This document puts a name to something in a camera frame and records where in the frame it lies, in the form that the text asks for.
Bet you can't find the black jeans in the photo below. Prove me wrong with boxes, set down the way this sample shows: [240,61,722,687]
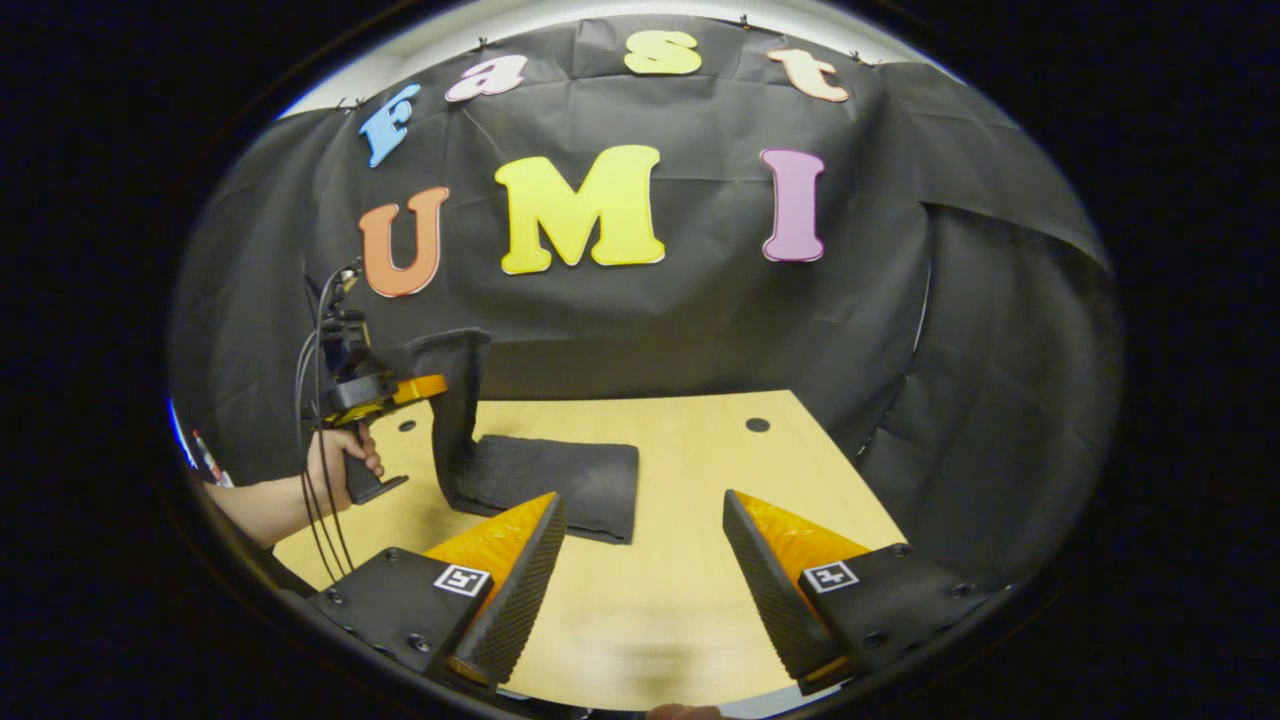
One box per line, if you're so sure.
[405,328,641,546]

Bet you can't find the black backdrop cloth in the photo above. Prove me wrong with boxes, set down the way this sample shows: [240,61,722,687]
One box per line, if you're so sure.
[170,15,1126,591]

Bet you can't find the red-capped plastic bottle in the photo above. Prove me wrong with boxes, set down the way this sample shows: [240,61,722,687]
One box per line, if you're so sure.
[190,430,226,489]

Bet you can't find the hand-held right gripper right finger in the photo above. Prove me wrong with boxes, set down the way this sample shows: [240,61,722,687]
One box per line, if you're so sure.
[722,488,986,696]

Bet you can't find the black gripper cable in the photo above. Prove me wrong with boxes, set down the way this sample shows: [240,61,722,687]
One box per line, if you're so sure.
[295,265,359,586]

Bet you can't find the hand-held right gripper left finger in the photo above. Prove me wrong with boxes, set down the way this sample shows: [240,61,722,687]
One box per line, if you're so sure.
[310,490,568,693]

